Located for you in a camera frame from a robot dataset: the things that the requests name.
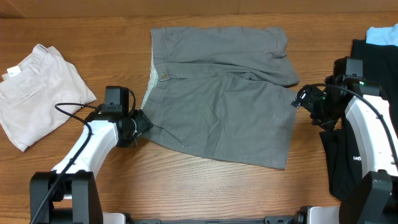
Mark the black garment with logo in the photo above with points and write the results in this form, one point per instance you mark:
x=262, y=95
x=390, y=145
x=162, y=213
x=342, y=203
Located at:
x=344, y=171

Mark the folded beige shorts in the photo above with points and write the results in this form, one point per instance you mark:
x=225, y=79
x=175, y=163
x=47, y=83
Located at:
x=30, y=90

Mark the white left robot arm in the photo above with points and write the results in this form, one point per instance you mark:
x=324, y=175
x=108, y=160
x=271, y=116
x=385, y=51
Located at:
x=68, y=193

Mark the grey shorts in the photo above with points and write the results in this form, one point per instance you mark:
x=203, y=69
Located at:
x=222, y=93

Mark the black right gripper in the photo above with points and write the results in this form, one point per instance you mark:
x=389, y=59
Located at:
x=306, y=101

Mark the brown cardboard backdrop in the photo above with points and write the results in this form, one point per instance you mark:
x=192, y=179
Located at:
x=110, y=8

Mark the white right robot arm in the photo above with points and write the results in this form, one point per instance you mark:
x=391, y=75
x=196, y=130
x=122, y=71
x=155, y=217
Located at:
x=360, y=102

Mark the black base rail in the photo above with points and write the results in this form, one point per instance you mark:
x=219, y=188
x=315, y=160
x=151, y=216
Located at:
x=211, y=221

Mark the light blue garment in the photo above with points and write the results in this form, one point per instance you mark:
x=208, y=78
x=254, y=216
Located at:
x=382, y=35

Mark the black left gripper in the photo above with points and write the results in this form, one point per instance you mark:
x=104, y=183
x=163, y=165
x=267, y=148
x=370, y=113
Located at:
x=143, y=124

